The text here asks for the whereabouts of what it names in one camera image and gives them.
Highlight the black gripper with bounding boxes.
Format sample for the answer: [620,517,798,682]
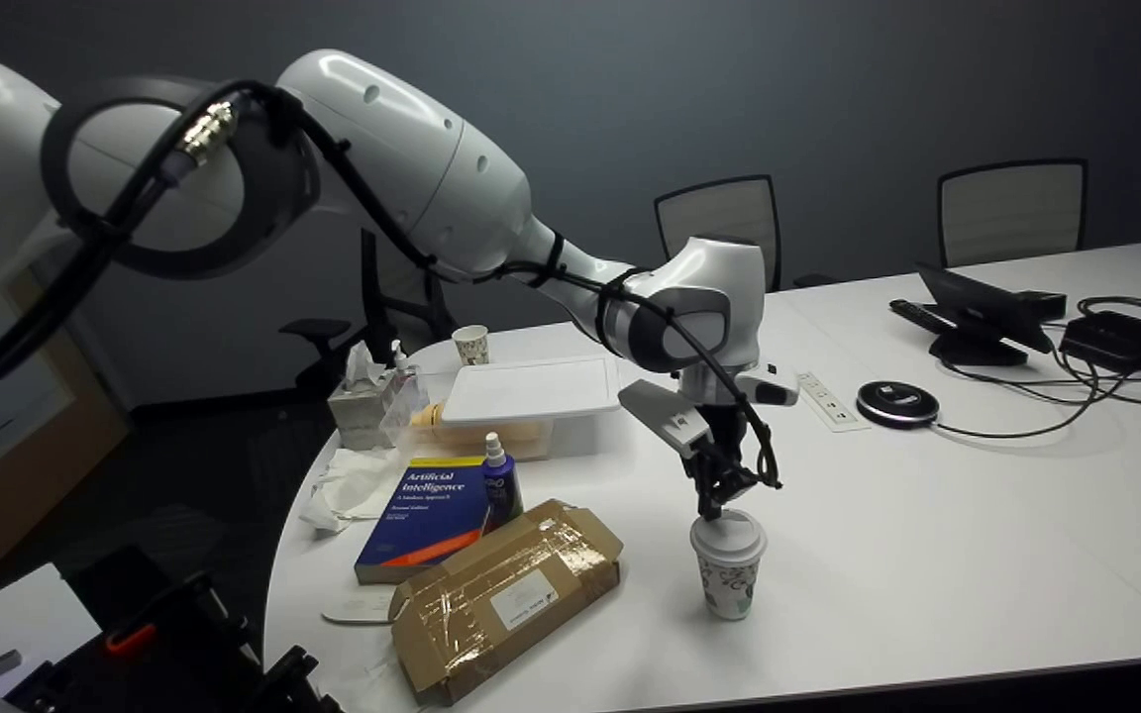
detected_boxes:
[686,370,767,525]

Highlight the white plastic cup lid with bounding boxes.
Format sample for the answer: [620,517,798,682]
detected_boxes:
[686,506,771,559]

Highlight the white printed paper cup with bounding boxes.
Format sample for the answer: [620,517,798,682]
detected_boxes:
[691,539,767,625]

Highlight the small plain paper cup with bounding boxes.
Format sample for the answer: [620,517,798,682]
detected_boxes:
[447,320,496,370]

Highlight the white power strip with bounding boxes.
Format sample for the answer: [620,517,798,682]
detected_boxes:
[792,370,864,434]

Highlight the white flat plastic box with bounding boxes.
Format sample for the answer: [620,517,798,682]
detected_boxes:
[434,353,625,465]

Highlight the small blue bottle white cap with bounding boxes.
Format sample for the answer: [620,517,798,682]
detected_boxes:
[477,430,526,535]

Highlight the taped brown cardboard box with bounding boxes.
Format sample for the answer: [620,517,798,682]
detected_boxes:
[388,497,625,711]

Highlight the grey mesh conference chair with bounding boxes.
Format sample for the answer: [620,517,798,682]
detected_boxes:
[650,169,785,295]
[934,156,1094,270]

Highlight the blue orange hardcover book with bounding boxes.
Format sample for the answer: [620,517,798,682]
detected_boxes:
[353,452,496,591]

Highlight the black conference tablet device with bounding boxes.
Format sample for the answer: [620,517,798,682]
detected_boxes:
[886,266,1069,370]

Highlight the flat white paper sheet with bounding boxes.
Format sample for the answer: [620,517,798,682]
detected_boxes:
[319,587,398,632]

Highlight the crumpled white cloth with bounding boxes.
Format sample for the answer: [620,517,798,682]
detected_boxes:
[298,440,410,539]

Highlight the black office swivel chair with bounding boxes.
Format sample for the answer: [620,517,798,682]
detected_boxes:
[275,232,462,401]

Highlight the black power adapter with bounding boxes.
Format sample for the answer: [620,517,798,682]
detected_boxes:
[1056,313,1141,378]

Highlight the black equipment with red parts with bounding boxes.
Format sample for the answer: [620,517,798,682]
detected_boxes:
[9,543,344,713]

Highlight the large brown cardboard carton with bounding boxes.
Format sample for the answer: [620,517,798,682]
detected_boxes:
[0,280,135,577]

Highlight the white paper on floor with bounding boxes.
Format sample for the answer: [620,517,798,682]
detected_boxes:
[0,564,106,703]

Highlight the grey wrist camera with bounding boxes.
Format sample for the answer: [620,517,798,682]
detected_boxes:
[615,378,722,465]

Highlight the thin black speakerphone cable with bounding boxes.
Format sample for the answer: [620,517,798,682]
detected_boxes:
[930,353,1106,449]

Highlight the black adapter cables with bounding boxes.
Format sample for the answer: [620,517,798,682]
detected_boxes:
[1073,288,1141,389]

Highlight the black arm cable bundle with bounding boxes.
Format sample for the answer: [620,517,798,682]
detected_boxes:
[0,81,788,497]

